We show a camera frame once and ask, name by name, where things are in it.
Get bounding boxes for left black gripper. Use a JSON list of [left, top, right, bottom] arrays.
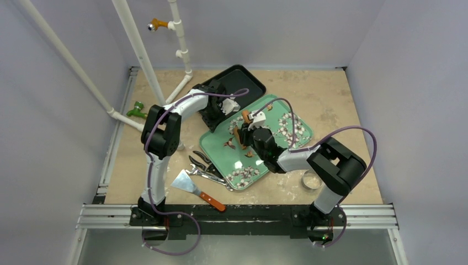
[[201, 104, 227, 133]]

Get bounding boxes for green floral tray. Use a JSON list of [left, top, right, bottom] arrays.
[[199, 100, 313, 190]]

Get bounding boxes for black plastic tray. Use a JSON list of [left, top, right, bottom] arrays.
[[187, 65, 267, 133]]

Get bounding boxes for round metal cutter ring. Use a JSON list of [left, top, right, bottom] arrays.
[[301, 169, 325, 191]]

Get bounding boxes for wooden dough roller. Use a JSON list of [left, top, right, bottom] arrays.
[[232, 110, 252, 150]]

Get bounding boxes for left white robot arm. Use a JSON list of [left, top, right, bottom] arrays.
[[137, 84, 240, 226]]

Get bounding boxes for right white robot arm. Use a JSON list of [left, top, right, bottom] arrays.
[[238, 127, 369, 225]]

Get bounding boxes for silver open-end wrench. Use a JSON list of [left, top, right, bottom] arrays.
[[185, 164, 234, 192]]

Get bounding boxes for green plastic faucet tap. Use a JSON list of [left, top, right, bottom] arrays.
[[126, 101, 147, 119]]

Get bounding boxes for orange faucet tap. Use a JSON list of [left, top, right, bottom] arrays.
[[147, 18, 169, 31]]

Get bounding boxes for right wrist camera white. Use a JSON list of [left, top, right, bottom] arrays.
[[247, 111, 266, 130]]

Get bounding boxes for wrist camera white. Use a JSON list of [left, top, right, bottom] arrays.
[[247, 111, 266, 130], [221, 97, 241, 116]]

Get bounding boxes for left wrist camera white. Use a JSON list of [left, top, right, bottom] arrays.
[[221, 97, 241, 116]]

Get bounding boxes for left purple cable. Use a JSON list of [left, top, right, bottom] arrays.
[[140, 88, 250, 257]]

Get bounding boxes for black handled pliers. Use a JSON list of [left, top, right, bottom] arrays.
[[189, 151, 224, 179]]

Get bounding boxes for metal scraper wooden handle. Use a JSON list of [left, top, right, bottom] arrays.
[[171, 170, 226, 212]]

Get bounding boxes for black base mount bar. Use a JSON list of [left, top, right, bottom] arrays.
[[129, 199, 347, 244]]

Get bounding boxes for white PVC pipe frame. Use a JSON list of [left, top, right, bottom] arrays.
[[18, 1, 193, 132]]

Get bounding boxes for aluminium rail frame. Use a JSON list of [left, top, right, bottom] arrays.
[[73, 70, 408, 264]]

